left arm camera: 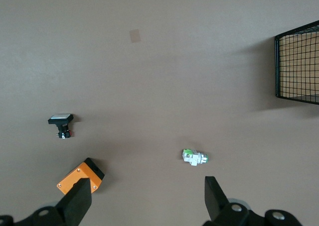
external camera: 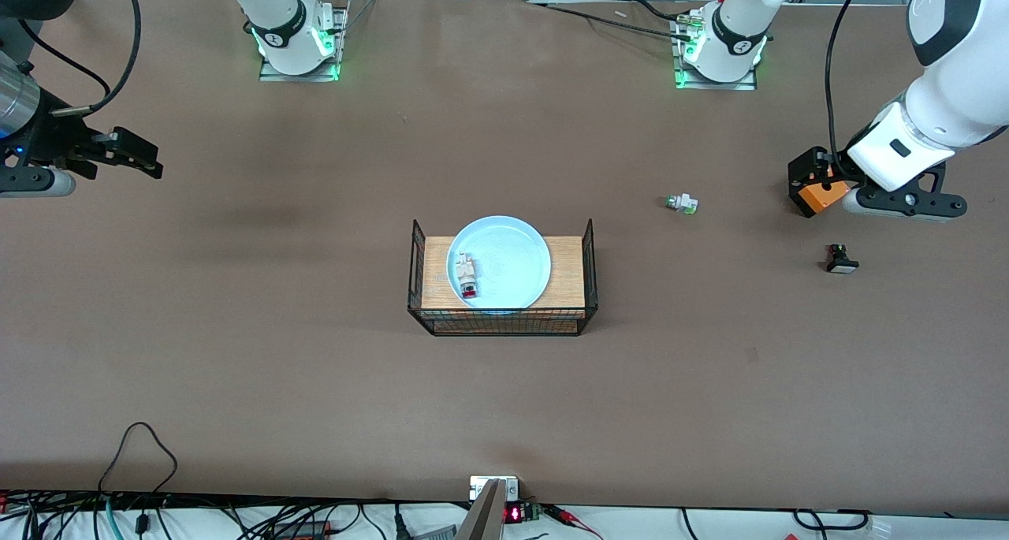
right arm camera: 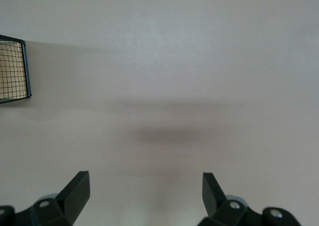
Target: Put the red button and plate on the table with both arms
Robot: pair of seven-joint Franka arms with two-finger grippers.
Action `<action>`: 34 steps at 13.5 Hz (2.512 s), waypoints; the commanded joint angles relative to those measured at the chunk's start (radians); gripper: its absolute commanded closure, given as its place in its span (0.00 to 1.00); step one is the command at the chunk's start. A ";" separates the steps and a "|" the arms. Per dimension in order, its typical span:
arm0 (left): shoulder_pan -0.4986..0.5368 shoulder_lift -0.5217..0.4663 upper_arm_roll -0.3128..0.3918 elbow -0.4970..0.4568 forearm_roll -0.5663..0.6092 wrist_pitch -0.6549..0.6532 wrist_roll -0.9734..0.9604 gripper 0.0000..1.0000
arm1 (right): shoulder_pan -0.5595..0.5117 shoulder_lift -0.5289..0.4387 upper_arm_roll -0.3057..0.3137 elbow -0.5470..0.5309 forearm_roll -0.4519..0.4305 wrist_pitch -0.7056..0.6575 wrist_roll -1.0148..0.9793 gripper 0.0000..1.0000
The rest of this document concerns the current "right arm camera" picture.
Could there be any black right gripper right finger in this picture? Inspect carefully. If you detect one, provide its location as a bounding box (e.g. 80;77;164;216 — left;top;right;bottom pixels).
198;172;302;226

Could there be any black wire basket wooden base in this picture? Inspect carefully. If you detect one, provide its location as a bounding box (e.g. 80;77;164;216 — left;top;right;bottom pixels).
0;34;32;105

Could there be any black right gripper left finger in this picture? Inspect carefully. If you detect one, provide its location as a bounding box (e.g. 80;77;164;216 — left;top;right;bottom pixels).
0;170;90;226

